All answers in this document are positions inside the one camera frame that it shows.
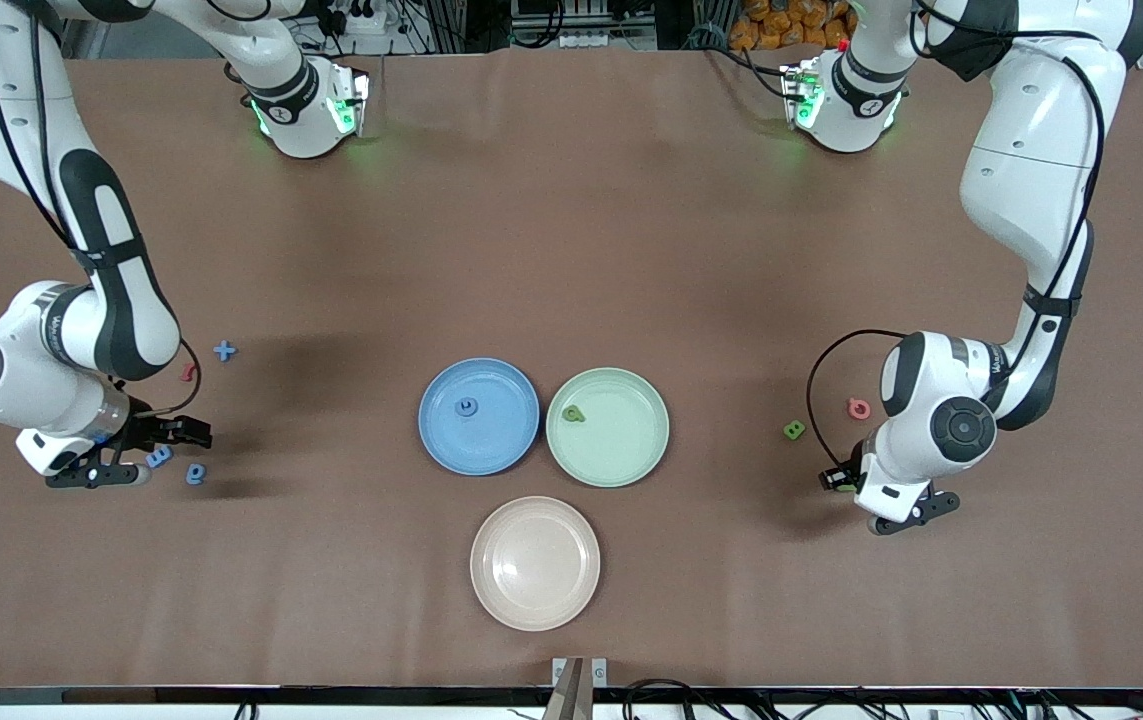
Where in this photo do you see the brown table cover sheet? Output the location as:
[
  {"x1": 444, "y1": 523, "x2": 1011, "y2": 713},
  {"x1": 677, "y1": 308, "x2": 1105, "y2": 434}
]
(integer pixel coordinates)
[{"x1": 0, "y1": 45, "x2": 1143, "y2": 691}]

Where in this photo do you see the light green round plate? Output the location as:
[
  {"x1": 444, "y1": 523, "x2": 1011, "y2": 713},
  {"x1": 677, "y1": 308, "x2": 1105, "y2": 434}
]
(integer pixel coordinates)
[{"x1": 545, "y1": 367, "x2": 671, "y2": 489}]

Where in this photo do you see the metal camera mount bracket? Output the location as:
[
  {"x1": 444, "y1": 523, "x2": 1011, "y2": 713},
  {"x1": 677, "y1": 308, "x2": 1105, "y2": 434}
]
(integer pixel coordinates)
[{"x1": 551, "y1": 655, "x2": 609, "y2": 720}]

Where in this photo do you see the pile of orange objects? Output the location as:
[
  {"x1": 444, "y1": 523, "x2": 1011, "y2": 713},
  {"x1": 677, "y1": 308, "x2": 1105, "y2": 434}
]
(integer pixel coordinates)
[{"x1": 731, "y1": 0, "x2": 852, "y2": 51}]

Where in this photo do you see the blue round plate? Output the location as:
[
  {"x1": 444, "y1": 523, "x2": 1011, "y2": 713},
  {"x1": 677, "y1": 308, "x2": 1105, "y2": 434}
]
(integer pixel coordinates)
[{"x1": 418, "y1": 357, "x2": 541, "y2": 477}]

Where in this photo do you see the black table edge rail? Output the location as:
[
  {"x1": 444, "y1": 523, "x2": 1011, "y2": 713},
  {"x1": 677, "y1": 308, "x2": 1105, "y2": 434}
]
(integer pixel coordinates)
[{"x1": 0, "y1": 684, "x2": 1143, "y2": 707}]

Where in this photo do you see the beige round plate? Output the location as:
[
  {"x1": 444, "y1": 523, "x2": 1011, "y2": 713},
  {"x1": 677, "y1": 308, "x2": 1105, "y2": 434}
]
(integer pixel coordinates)
[{"x1": 469, "y1": 495, "x2": 602, "y2": 633}]

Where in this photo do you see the black cable bundle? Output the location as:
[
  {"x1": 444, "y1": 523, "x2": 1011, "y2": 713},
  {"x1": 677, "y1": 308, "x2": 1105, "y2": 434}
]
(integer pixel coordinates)
[{"x1": 621, "y1": 668, "x2": 1143, "y2": 720}]

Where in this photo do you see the white power strip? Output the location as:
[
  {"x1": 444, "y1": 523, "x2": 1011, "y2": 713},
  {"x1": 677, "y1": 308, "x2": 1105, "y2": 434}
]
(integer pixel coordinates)
[{"x1": 326, "y1": 0, "x2": 392, "y2": 36}]

